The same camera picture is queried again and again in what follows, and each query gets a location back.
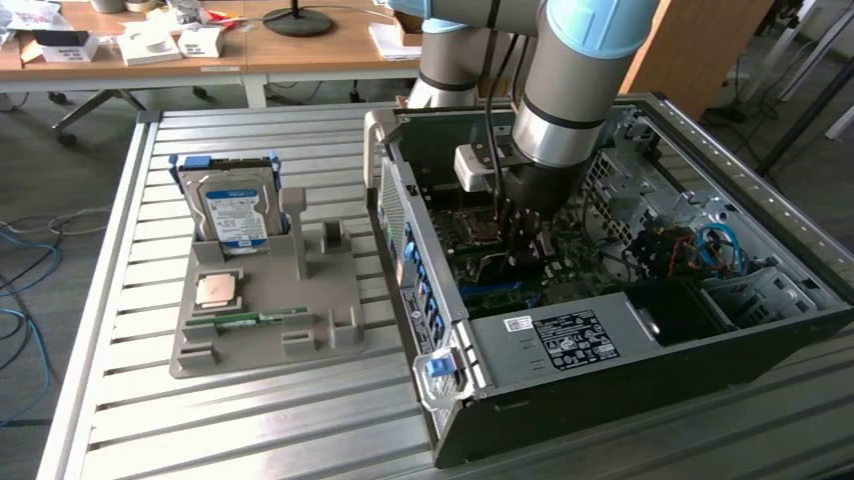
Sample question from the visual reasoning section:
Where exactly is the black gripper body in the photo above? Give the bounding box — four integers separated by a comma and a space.
499, 158, 588, 224

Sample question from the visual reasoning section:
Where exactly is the CPU socket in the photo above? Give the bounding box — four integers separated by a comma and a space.
447, 208, 502, 245

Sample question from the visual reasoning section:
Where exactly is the green motherboard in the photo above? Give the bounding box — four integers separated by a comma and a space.
426, 199, 632, 319

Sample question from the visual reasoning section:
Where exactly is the long blue expansion slot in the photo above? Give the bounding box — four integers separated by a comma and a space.
459, 280, 526, 296

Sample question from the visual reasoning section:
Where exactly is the silver perforated disk bay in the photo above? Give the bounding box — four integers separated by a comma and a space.
583, 144, 672, 251

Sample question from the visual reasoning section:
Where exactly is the grey power supply unit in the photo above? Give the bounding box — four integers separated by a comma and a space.
466, 292, 668, 396

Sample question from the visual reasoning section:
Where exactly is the blue case latch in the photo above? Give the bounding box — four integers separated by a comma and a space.
426, 352, 459, 379

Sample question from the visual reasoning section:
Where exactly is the black and silver PC case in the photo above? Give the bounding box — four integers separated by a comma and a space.
363, 92, 854, 470

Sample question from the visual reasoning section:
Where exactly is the white paper booklet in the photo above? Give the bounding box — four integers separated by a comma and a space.
367, 22, 423, 62

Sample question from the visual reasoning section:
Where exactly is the wooden cabinet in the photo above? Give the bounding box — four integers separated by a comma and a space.
616, 0, 777, 121

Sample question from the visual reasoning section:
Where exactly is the grey plastic parts rack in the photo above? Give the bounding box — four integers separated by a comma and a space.
168, 187, 367, 380

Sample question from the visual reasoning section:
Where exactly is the hard disk in blue caddy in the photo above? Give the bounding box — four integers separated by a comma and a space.
167, 149, 295, 251

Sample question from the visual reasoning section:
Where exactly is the green RAM stick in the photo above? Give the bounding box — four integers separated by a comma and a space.
184, 306, 310, 327

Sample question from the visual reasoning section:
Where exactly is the wooden desk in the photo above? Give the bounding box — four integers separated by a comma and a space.
243, 0, 428, 109
0, 0, 249, 109

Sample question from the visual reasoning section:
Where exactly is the silver CPU chip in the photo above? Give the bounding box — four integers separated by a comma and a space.
195, 273, 239, 309

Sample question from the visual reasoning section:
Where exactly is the black round lamp base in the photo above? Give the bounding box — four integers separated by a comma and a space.
262, 0, 335, 37

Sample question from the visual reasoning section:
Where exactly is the small white labelled box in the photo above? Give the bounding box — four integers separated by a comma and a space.
176, 27, 225, 59

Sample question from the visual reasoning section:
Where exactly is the flat white box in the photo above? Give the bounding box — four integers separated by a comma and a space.
116, 29, 184, 67

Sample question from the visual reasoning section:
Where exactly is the white box with black lid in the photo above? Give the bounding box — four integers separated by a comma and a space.
31, 28, 100, 64

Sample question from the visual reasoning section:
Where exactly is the pile of papers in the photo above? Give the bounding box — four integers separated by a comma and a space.
0, 0, 73, 32

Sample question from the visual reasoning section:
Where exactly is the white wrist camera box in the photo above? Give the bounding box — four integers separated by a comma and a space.
452, 143, 512, 193

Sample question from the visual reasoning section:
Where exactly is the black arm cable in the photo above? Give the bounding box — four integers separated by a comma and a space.
483, 0, 528, 201

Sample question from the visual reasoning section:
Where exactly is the blue wire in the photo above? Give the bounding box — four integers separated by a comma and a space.
697, 222, 750, 277

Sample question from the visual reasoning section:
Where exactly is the silver disk bay bracket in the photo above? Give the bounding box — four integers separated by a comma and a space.
699, 264, 813, 331

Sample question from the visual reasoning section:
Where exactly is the grey floor cable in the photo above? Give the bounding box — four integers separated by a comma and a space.
0, 207, 112, 237

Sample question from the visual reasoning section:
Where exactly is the blue floor cable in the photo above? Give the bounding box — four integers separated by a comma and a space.
0, 224, 63, 427

